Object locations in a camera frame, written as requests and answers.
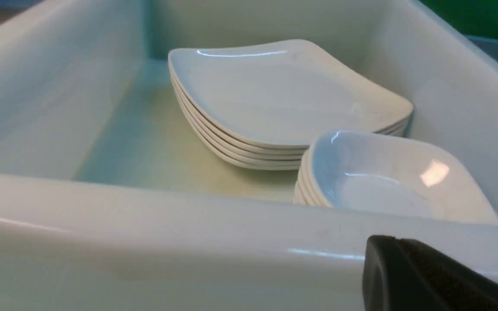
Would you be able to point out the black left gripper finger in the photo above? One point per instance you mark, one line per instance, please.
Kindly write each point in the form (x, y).
(409, 275)

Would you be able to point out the white bowl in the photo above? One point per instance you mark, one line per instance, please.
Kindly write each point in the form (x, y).
(398, 176)

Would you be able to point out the large white rice plate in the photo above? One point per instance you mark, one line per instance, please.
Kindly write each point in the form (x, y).
(284, 93)

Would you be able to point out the green backdrop cloth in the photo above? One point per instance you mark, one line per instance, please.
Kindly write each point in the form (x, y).
(471, 17)

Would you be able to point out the large white plastic tub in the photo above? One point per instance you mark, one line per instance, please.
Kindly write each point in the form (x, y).
(109, 201)

